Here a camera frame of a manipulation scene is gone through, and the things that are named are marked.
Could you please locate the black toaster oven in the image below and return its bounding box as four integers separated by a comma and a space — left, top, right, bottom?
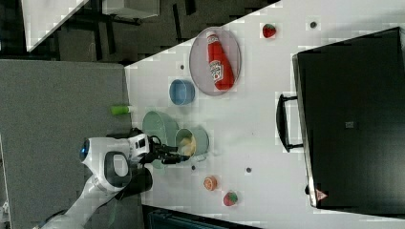
292, 28, 405, 219

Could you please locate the peeled toy banana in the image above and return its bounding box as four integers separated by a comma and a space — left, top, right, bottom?
180, 136, 196, 156

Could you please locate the green oval colander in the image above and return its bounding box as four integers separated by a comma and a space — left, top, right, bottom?
141, 110, 180, 170

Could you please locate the green toy fruit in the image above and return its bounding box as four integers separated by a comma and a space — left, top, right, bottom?
110, 106, 132, 115

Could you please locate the pink round plate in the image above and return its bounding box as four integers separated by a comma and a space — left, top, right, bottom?
189, 27, 242, 96

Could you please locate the toy orange slice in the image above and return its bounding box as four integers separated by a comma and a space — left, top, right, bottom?
203, 176, 218, 191

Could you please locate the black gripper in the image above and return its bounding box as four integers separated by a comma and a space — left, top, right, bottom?
139, 141, 189, 165

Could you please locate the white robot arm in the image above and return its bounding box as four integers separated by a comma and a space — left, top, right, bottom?
33, 134, 189, 229

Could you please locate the blue small bowl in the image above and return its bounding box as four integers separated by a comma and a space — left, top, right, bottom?
169, 79, 195, 106

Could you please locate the small red toy strawberry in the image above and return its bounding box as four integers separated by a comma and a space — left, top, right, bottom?
262, 24, 276, 38

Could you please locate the red ketchup bottle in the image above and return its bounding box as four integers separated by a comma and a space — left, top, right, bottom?
206, 31, 235, 91

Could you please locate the green mug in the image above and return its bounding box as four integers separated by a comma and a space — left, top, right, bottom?
175, 126, 209, 162

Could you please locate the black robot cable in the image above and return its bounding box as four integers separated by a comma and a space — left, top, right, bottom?
148, 135, 163, 148

